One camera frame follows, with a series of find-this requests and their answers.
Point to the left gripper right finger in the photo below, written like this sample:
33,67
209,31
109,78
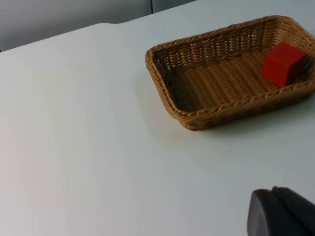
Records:
299,206

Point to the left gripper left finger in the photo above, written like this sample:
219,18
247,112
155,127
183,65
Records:
268,216

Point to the red cube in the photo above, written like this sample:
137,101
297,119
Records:
281,65

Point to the pale brown wicker basket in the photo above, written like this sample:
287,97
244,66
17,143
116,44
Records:
221,73

